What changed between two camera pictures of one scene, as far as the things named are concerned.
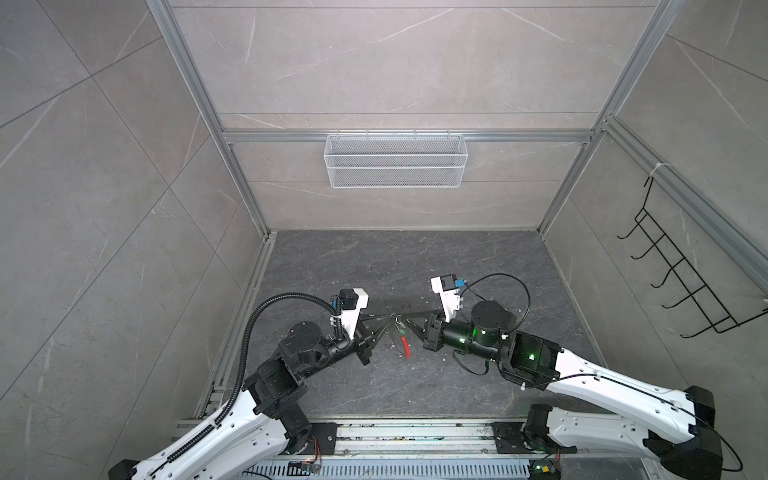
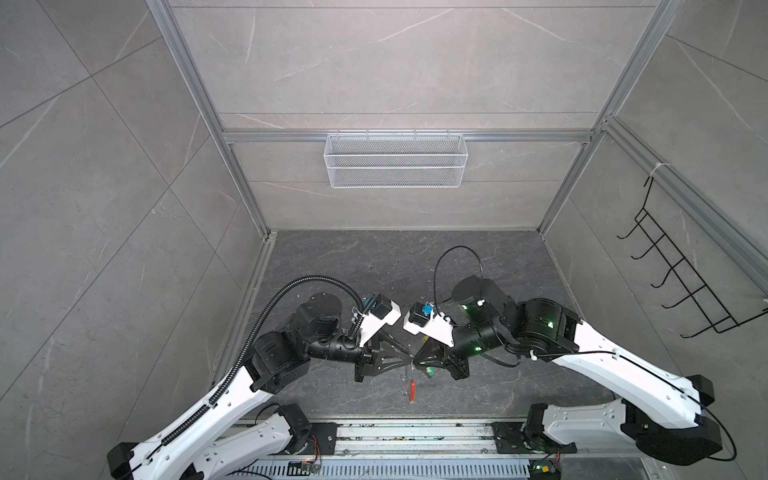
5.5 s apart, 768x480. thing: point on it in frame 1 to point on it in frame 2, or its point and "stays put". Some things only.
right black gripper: [433, 335] to [446, 358]
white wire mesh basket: [395, 161] stays put
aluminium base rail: [439, 450] stays put
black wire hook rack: [712, 311] stays put
